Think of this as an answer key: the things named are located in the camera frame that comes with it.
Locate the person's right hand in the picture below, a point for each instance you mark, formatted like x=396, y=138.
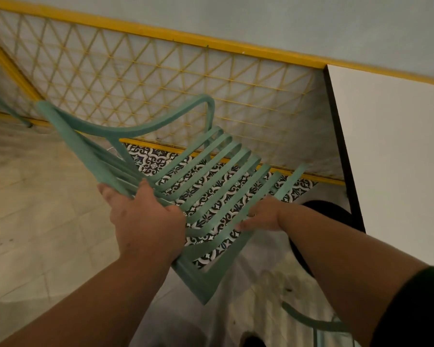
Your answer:
x=262, y=215

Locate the person's left hand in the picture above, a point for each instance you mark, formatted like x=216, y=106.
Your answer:
x=144, y=224

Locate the person's right thumb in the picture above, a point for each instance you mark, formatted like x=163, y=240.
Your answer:
x=246, y=224

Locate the person's left thumb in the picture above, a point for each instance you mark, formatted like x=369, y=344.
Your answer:
x=148, y=193

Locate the green slatted plastic chair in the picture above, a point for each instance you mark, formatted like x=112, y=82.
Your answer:
x=188, y=184

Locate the person's left forearm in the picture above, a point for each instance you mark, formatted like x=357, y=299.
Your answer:
x=90, y=303

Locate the person's right forearm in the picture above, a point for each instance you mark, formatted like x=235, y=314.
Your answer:
x=343, y=263

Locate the black round table base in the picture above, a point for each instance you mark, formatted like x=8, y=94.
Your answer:
x=318, y=227

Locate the yellow lattice railing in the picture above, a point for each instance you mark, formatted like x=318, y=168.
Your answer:
x=159, y=79

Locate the person's black shoe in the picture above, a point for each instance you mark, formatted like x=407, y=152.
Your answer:
x=252, y=339

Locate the white table with black edge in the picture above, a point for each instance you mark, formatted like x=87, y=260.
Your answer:
x=398, y=151

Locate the black sleeve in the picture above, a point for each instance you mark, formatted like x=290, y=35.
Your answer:
x=416, y=310

